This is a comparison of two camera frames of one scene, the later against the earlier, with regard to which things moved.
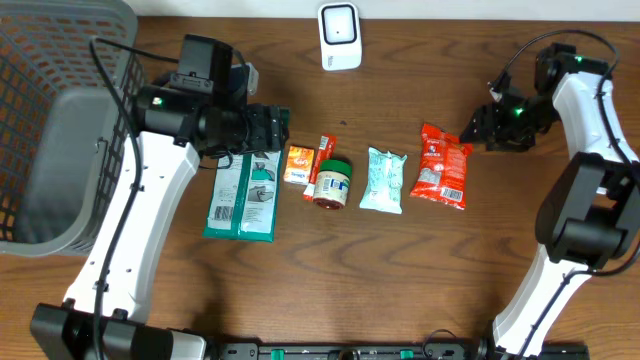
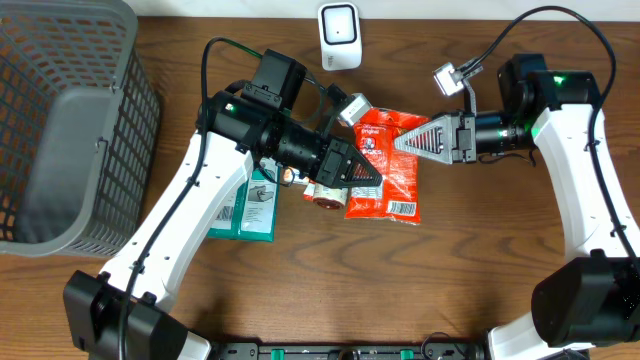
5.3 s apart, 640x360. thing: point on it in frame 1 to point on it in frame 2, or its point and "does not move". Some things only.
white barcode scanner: (340, 36) does not move
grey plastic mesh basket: (63, 139) does not move
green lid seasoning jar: (331, 188) does not move
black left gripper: (271, 132) to (339, 166)
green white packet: (244, 199) does not move
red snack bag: (442, 168) to (396, 198)
